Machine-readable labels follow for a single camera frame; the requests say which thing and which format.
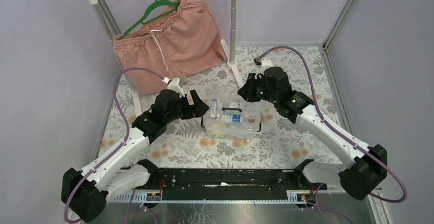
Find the clear box lid black handle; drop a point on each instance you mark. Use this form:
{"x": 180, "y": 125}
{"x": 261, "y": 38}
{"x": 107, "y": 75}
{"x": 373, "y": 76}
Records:
{"x": 229, "y": 97}

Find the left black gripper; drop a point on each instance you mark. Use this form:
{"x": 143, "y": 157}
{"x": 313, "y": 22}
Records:
{"x": 190, "y": 104}

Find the floral table mat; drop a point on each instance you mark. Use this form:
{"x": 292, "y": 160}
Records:
{"x": 279, "y": 144}

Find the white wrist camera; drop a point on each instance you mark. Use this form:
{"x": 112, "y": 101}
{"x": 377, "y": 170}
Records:
{"x": 175, "y": 84}
{"x": 266, "y": 63}

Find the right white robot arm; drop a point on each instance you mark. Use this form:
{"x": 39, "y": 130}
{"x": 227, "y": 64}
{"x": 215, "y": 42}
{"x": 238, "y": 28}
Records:
{"x": 359, "y": 171}

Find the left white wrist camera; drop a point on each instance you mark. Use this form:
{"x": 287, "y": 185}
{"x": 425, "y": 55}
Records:
{"x": 175, "y": 84}

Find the blue white medicine bottle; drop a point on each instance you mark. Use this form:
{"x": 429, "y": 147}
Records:
{"x": 236, "y": 118}

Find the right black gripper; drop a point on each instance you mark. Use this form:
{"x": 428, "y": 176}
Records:
{"x": 247, "y": 91}

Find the clear compartment organizer tray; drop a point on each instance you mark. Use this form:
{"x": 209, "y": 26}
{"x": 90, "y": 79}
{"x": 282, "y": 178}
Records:
{"x": 221, "y": 109}

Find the pink fabric shorts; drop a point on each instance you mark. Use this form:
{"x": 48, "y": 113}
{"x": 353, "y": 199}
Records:
{"x": 178, "y": 44}

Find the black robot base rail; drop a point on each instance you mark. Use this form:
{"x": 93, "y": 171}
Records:
{"x": 227, "y": 184}

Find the metal clothes rack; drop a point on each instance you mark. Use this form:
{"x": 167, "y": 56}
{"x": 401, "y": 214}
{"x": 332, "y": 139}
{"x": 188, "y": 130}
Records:
{"x": 111, "y": 28}

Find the clear plastic kit box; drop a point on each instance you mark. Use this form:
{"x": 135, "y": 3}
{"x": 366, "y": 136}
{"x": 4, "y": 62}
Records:
{"x": 231, "y": 131}

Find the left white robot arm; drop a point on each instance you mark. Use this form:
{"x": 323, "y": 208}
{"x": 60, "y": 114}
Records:
{"x": 87, "y": 191}

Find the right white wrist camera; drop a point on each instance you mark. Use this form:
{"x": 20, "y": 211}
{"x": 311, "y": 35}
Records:
{"x": 266, "y": 63}

